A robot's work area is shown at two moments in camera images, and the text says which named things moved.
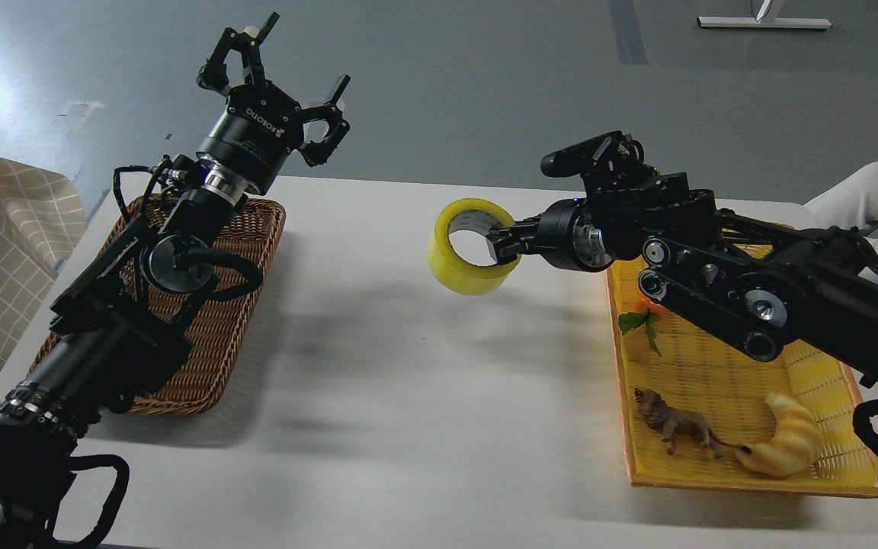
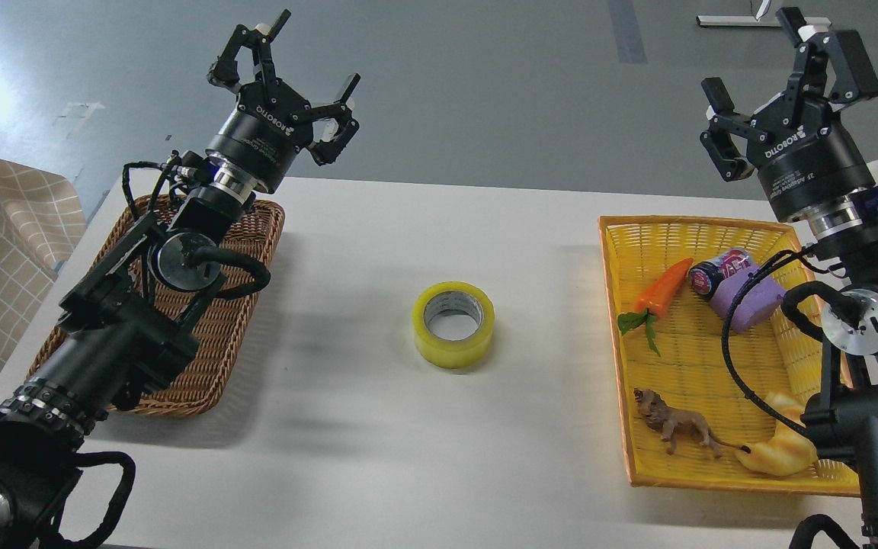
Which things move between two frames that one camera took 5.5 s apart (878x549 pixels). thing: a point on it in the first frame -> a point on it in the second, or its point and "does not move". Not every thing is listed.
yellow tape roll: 453,273 -> 453,323
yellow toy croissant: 795,447 does not move
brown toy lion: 677,425 does not move
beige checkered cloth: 12,224 does not move
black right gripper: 570,234 -> 810,166
